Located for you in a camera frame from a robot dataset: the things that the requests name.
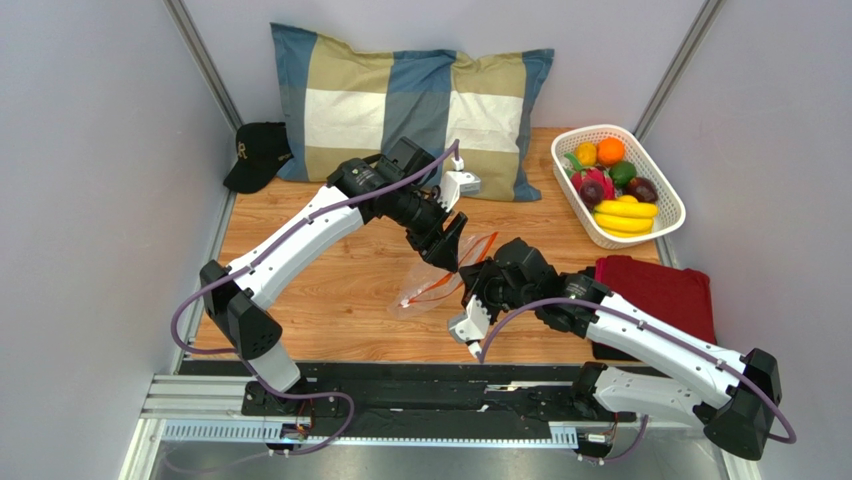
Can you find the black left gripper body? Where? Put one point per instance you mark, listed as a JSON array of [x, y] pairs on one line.
[[421, 219]]

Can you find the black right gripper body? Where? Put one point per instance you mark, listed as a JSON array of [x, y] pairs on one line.
[[486, 285]]

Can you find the clear orange zip bag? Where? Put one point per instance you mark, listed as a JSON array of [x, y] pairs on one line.
[[426, 287]]

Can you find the red dragon fruit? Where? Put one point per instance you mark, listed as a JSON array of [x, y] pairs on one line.
[[578, 173]]

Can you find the yellow banana bunch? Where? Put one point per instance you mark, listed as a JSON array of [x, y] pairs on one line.
[[625, 219]]

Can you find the yellow lemon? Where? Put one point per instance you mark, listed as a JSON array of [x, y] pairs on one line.
[[586, 154]]

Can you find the green avocado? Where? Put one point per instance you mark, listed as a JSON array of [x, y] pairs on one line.
[[621, 173]]

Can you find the orange fruit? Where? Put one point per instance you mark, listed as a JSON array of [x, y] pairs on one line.
[[610, 151]]

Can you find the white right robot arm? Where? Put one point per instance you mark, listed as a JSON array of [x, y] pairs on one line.
[[734, 398]]

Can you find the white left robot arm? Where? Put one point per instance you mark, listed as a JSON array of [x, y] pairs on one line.
[[407, 185]]

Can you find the dark red small fruit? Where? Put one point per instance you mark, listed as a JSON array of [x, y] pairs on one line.
[[591, 193]]

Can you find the black folded cloth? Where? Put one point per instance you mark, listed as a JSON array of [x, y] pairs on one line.
[[602, 351]]

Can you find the plaid blue beige pillow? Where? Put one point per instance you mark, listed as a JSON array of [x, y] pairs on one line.
[[339, 103]]

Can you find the dark purple round fruit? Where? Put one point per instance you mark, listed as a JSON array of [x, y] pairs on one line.
[[642, 189]]

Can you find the white perforated plastic basket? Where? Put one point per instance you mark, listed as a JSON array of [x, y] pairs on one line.
[[617, 191]]

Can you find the dark red folded cloth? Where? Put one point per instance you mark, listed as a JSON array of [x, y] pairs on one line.
[[681, 298]]

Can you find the black baseball cap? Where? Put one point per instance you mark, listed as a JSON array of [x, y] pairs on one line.
[[262, 149]]

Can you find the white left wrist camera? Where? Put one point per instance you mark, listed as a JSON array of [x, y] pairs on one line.
[[455, 183]]

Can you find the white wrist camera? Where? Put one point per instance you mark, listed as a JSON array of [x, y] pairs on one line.
[[455, 183], [471, 326]]

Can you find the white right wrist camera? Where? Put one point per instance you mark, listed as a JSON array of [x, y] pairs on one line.
[[471, 326]]

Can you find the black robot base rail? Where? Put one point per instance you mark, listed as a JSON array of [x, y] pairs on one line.
[[433, 401]]

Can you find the aluminium frame post left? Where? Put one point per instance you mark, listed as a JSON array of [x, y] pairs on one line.
[[191, 35]]

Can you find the aluminium frame post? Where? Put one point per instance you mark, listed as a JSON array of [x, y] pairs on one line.
[[698, 30], [191, 35]]

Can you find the aluminium frame post right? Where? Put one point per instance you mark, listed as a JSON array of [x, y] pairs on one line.
[[698, 30]]

